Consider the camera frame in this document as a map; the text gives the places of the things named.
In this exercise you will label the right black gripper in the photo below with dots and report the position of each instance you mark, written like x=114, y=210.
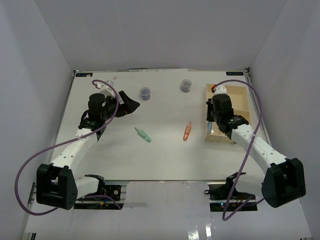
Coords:
x=209, y=104

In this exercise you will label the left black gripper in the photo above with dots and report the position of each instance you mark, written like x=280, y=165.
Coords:
x=128, y=106

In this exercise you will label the clear clip jar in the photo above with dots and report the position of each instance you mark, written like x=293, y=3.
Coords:
x=145, y=93
x=185, y=85

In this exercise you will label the green highlighter pen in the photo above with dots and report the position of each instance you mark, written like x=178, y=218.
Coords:
x=142, y=134

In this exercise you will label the blue highlighter cap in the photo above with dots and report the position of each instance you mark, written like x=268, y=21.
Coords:
x=209, y=127

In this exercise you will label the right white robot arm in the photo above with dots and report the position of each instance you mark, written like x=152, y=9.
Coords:
x=284, y=179

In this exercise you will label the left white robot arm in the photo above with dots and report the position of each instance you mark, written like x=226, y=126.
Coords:
x=56, y=185

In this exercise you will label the wooden compartment box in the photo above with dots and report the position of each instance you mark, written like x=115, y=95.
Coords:
x=239, y=98

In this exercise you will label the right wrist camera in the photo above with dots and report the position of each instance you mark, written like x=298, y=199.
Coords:
x=220, y=89

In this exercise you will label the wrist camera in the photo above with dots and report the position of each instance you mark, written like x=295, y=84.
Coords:
x=220, y=89
x=105, y=89

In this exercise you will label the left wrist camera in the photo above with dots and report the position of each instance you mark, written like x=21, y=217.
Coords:
x=105, y=89

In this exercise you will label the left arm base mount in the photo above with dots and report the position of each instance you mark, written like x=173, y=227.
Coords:
x=105, y=193

